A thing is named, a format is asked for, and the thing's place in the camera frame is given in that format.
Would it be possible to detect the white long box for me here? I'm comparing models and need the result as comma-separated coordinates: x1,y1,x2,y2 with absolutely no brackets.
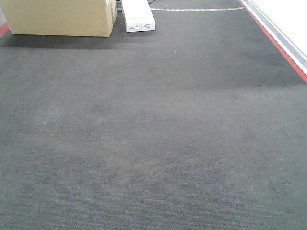
121,0,155,33

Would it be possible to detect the large cardboard box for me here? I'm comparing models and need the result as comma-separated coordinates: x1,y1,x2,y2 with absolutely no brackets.
0,0,117,37

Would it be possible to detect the white conveyor side rail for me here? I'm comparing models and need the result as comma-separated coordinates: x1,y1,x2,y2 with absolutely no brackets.
240,0,307,81

